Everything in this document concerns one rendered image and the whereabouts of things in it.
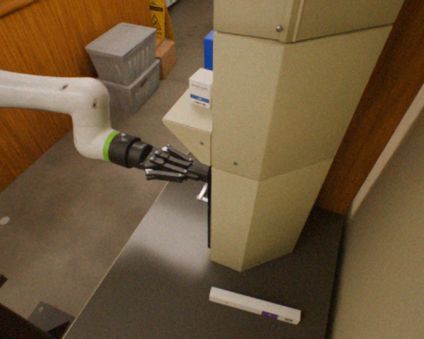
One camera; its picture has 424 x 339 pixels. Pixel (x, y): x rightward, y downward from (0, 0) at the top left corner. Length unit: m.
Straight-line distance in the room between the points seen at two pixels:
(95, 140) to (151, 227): 0.42
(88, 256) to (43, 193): 0.74
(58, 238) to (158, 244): 1.41
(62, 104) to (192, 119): 0.38
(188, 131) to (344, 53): 0.32
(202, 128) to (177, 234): 0.59
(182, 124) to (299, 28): 0.29
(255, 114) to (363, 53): 0.20
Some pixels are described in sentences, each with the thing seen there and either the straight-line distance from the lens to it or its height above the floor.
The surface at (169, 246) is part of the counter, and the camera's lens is 1.10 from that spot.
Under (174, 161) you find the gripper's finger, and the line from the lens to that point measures 0.82.
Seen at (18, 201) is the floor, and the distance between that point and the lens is 2.79.
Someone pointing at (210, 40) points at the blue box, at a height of 1.60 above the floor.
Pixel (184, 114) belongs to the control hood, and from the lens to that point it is 0.66.
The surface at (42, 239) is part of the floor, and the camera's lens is 2.48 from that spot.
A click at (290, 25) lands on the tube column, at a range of 0.46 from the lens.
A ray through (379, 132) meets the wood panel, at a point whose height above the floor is 1.35.
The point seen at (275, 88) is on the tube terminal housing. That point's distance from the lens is 0.50.
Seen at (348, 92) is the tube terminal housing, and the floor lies 1.60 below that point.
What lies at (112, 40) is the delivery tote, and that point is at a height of 0.65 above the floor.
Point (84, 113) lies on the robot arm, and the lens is 0.86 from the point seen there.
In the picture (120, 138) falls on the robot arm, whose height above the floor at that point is 1.36.
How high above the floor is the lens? 1.91
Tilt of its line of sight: 49 degrees down
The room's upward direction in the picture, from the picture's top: straight up
